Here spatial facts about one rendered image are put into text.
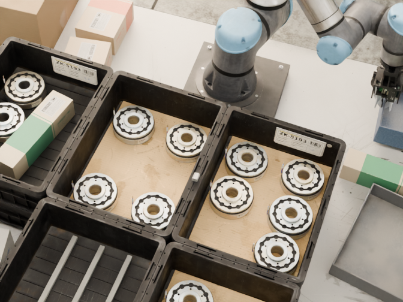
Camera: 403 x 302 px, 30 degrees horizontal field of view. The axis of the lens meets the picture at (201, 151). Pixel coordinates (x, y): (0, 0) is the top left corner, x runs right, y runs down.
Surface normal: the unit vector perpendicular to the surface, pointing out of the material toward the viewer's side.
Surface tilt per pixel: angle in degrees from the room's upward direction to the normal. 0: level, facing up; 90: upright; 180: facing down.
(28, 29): 90
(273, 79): 4
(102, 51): 0
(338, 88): 0
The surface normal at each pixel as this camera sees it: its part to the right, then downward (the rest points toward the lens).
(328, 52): -0.57, 0.62
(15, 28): -0.25, 0.79
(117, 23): 0.04, -0.57
